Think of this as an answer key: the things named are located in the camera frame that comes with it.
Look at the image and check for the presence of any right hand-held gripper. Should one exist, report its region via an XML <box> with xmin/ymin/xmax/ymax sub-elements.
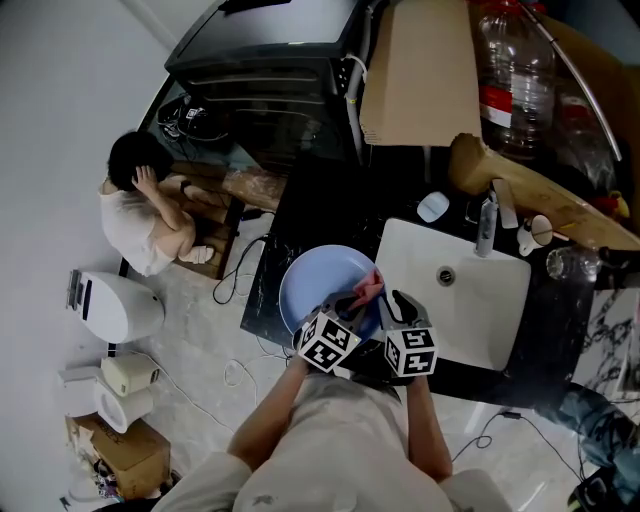
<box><xmin>382</xmin><ymin>289</ymin><xmax>439</xmax><ymax>379</ymax></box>

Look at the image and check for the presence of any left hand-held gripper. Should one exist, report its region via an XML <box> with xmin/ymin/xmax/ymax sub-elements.
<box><xmin>292</xmin><ymin>293</ymin><xmax>381</xmax><ymax>375</ymax></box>

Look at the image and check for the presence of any pink cloth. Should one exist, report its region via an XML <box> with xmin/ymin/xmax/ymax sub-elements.
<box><xmin>349</xmin><ymin>268</ymin><xmax>387</xmax><ymax>315</ymax></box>

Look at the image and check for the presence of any blue round plate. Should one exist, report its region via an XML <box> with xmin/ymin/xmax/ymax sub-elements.
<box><xmin>278</xmin><ymin>243</ymin><xmax>390</xmax><ymax>347</ymax></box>

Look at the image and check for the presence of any person's left forearm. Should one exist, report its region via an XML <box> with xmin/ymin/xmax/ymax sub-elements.
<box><xmin>227</xmin><ymin>355</ymin><xmax>312</xmax><ymax>472</ymax></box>

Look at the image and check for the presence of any person's right forearm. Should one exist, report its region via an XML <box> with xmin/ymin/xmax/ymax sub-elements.
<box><xmin>403</xmin><ymin>373</ymin><xmax>455</xmax><ymax>485</ymax></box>

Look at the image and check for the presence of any white sink basin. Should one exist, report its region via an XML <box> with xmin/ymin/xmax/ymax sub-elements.
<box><xmin>373</xmin><ymin>217</ymin><xmax>533</xmax><ymax>372</ymax></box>

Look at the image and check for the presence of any black marble vanity table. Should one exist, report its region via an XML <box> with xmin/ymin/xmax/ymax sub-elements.
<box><xmin>239</xmin><ymin>144</ymin><xmax>597</xmax><ymax>402</ymax></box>

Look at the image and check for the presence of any white soap dish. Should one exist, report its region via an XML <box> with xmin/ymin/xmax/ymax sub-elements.
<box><xmin>416</xmin><ymin>191</ymin><xmax>451</xmax><ymax>224</ymax></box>

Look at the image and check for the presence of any chrome faucet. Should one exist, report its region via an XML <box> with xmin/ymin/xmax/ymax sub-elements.
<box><xmin>474</xmin><ymin>188</ymin><xmax>501</xmax><ymax>259</ymax></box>

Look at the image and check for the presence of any person in white shirt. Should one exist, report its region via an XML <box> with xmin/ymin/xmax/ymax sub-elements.
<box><xmin>139</xmin><ymin>370</ymin><xmax>512</xmax><ymax>512</ymax></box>

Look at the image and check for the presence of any white cup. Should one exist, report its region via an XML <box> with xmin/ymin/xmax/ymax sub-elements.
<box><xmin>515</xmin><ymin>213</ymin><xmax>555</xmax><ymax>258</ymax></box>

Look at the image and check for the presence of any wooden platform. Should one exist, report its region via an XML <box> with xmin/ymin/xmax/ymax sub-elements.
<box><xmin>118</xmin><ymin>159</ymin><xmax>289</xmax><ymax>281</ymax></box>

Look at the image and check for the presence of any small clear plastic bottle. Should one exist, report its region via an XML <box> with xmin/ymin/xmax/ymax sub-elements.
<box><xmin>545</xmin><ymin>244</ymin><xmax>605</xmax><ymax>282</ymax></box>

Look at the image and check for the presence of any white marble cabinet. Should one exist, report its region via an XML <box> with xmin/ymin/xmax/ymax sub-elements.
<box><xmin>572</xmin><ymin>287</ymin><xmax>640</xmax><ymax>397</ymax></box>

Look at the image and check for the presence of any white oval appliance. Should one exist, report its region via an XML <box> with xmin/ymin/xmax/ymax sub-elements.
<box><xmin>63</xmin><ymin>269</ymin><xmax>166</xmax><ymax>345</ymax></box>

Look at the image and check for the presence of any beige box appliance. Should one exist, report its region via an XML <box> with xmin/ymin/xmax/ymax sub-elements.
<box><xmin>99</xmin><ymin>354</ymin><xmax>162</xmax><ymax>398</ymax></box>

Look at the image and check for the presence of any large open cardboard box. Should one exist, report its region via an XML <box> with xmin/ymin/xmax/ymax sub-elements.
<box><xmin>359</xmin><ymin>0</ymin><xmax>640</xmax><ymax>252</ymax></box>

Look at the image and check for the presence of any large clear plastic bottle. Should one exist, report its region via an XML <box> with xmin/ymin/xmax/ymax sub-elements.
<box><xmin>553</xmin><ymin>87</ymin><xmax>620</xmax><ymax>194</ymax></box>
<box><xmin>476</xmin><ymin>0</ymin><xmax>558</xmax><ymax>160</ymax></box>

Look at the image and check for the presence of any black gear bag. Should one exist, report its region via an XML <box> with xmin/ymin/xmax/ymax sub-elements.
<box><xmin>156</xmin><ymin>93</ymin><xmax>214</xmax><ymax>142</ymax></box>

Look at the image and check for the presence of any small cardboard box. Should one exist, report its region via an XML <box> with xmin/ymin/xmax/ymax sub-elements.
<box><xmin>64</xmin><ymin>413</ymin><xmax>172</xmax><ymax>502</ymax></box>

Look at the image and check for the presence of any white round device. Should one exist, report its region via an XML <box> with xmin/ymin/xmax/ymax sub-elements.
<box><xmin>56</xmin><ymin>367</ymin><xmax>154</xmax><ymax>434</ymax></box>

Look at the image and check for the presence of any metal rod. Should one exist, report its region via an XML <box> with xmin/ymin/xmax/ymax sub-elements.
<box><xmin>522</xmin><ymin>4</ymin><xmax>624</xmax><ymax>162</ymax></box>

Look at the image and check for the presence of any black cable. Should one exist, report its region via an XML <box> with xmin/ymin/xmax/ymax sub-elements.
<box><xmin>452</xmin><ymin>407</ymin><xmax>587</xmax><ymax>482</ymax></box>
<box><xmin>212</xmin><ymin>233</ymin><xmax>274</xmax><ymax>307</ymax></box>

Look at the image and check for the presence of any white hose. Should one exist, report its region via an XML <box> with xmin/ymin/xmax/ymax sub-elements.
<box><xmin>343</xmin><ymin>53</ymin><xmax>370</xmax><ymax>154</ymax></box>

